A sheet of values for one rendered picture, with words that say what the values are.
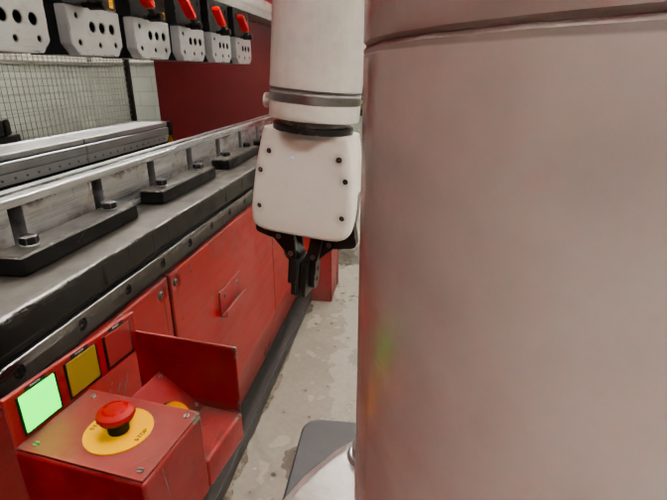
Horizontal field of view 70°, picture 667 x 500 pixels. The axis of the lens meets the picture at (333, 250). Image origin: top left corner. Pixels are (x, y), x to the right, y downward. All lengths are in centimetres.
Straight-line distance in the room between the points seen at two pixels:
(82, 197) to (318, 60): 66
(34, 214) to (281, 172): 53
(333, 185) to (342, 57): 11
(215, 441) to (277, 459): 98
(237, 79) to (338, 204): 196
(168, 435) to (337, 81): 40
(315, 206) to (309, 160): 4
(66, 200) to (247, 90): 153
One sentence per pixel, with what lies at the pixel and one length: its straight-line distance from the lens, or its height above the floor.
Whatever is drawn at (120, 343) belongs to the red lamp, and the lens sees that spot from 70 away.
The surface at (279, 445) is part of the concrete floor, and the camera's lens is 169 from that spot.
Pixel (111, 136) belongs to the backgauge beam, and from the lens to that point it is 153.
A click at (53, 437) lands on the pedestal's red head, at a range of 62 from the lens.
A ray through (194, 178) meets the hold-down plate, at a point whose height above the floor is 90.
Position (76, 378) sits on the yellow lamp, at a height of 81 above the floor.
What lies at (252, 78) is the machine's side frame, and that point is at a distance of 235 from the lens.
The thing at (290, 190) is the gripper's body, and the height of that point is 104.
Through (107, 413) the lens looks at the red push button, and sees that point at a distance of 58.
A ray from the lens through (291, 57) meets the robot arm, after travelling 42.
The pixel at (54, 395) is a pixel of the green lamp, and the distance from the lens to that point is 64.
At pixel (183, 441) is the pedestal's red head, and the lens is 58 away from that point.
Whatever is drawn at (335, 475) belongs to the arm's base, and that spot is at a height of 101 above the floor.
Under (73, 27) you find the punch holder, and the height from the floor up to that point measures 122.
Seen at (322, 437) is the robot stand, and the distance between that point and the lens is 22.
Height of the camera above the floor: 115
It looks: 21 degrees down
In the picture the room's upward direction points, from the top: straight up
